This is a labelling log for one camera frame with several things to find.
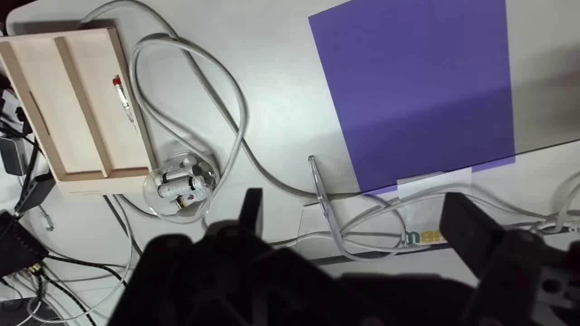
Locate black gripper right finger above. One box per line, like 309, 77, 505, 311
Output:
438, 191, 580, 326

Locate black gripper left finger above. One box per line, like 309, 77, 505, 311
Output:
106, 186, 340, 326

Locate purple mat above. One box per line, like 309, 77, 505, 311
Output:
307, 0, 516, 193

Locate white tape strip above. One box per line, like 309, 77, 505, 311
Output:
394, 166, 474, 199

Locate clear plastic tongs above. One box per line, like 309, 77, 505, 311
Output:
306, 153, 358, 258

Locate white plug in clear wrap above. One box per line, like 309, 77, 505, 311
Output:
142, 141, 220, 220

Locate red capped pen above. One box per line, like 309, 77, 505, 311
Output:
110, 72, 135, 122

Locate light wooden divided tray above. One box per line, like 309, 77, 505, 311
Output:
0, 23, 152, 195

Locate small black box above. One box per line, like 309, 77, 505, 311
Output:
12, 170, 57, 215

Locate black electronic device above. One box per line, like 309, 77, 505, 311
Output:
0, 209, 50, 280

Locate black power adapter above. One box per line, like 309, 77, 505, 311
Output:
0, 133, 37, 177

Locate thin grey cable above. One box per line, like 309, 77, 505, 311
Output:
77, 0, 365, 200

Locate thick white looped cable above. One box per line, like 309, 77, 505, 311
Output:
128, 32, 249, 222

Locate black cable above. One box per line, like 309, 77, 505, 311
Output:
23, 193, 142, 326

